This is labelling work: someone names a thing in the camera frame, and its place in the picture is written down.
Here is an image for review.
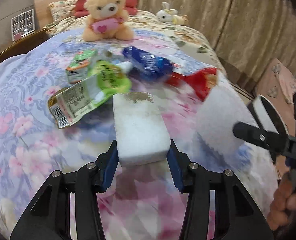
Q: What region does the red snack bag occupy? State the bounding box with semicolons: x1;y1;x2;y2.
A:
166;67;217;101

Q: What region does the green snack pouch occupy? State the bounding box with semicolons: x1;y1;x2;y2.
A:
48;61;133;129

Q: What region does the white foam block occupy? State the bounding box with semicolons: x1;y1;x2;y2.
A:
113;92;171;166

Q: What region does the blue oreo wrapper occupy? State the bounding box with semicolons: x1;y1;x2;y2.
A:
122;46;173;82

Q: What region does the white rim trash bin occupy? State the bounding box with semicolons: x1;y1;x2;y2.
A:
246;94;290;163

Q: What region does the person right hand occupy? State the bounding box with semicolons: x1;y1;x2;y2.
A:
266;172;296;231

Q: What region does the beige patterned curtain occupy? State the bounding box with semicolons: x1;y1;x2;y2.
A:
139;0;296;91

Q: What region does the yellow bear plush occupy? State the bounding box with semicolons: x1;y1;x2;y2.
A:
172;15;189;26

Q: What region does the white rabbit plush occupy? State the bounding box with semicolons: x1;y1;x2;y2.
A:
156;2;178;24

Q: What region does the dark wooden nightstand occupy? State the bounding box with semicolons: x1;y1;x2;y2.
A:
0;29;49;64

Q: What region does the cream floral bedsheet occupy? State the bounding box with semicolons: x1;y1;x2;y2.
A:
43;0;227;75

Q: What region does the red folded blanket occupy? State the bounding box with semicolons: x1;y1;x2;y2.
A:
74;0;138;18

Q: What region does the cream teddy bear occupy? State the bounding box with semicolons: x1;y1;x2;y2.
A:
82;0;134;42

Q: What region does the wooden headboard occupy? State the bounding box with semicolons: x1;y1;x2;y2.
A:
33;0;89;29

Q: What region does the photo collage frame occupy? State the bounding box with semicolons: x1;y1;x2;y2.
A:
11;9;36;42

